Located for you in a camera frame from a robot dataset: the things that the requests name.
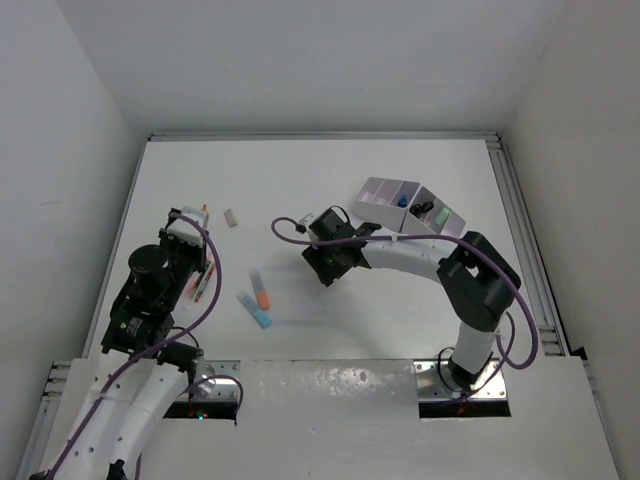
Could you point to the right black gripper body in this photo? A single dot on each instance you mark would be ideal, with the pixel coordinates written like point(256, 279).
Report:
point(326, 259)

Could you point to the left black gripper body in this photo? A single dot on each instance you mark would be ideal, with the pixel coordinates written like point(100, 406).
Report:
point(186, 257)

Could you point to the small black scissors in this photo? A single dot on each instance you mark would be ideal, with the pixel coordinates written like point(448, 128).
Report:
point(419, 210)

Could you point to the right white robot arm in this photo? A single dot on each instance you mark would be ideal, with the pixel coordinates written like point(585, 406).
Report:
point(475, 283)

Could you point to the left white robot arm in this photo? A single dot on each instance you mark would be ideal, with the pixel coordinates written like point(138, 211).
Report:
point(143, 365)

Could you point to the orange cap highlighter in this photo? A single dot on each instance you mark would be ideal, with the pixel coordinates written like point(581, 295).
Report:
point(261, 295)

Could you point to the white three-slot organizer left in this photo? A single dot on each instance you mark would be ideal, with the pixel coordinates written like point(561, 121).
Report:
point(376, 201)

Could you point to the white three-slot organizer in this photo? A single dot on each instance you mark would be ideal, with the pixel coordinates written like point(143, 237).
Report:
point(428, 214)
point(376, 201)

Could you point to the blue highlighter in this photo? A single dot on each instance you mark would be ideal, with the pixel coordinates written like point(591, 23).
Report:
point(249, 303)

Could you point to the beige eraser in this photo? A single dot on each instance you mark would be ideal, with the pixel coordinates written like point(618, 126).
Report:
point(230, 218)

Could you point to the blue item in organizer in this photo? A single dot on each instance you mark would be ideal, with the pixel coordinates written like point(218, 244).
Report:
point(403, 200)

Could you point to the white three-slot organizer right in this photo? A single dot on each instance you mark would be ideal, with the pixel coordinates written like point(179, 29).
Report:
point(428, 214)

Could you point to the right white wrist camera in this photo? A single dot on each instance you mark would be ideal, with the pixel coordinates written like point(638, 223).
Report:
point(304, 223)

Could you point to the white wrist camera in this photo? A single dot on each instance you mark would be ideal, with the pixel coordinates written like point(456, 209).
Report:
point(185, 224)
point(304, 223)

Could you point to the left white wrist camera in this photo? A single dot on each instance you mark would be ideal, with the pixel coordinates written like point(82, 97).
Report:
point(185, 224)

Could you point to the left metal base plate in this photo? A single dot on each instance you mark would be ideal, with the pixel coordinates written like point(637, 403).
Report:
point(215, 381)

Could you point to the metal base plate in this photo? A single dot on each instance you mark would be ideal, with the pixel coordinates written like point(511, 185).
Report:
point(215, 381)
point(434, 384)

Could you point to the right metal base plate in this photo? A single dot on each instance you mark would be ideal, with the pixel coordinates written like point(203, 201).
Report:
point(434, 384)

